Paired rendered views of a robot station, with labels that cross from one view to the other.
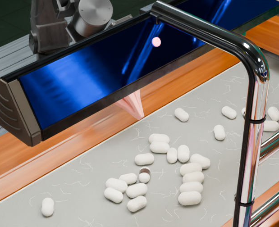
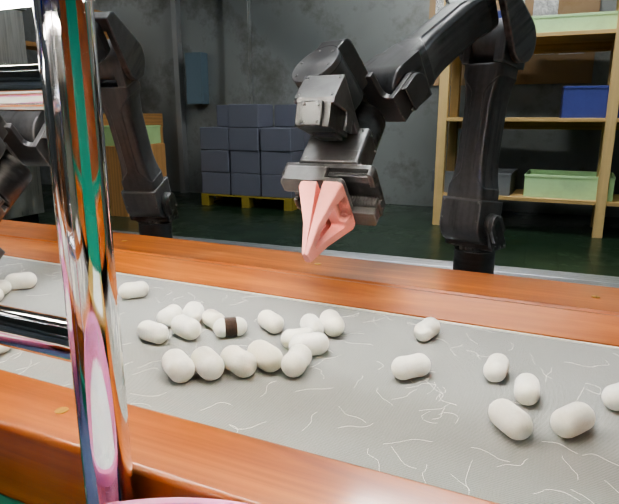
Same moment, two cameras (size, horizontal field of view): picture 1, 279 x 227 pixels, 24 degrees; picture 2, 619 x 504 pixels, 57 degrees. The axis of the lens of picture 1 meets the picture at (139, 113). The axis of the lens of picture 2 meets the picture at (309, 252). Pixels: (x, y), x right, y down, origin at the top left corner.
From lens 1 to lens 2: 104 cm
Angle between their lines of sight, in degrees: 66
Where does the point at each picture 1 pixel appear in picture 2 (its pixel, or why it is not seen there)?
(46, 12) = (461, 180)
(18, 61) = not seen: hidden behind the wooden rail
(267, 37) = not seen: outside the picture
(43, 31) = (448, 205)
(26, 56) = not seen: hidden behind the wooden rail
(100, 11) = (315, 67)
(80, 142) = (276, 281)
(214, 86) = (578, 351)
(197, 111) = (468, 347)
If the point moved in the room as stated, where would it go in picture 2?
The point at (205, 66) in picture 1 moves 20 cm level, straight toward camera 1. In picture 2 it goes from (604, 317) to (407, 336)
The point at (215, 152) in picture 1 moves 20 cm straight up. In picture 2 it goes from (353, 380) to (358, 126)
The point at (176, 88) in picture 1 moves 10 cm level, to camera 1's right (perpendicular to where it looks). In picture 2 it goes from (495, 312) to (572, 349)
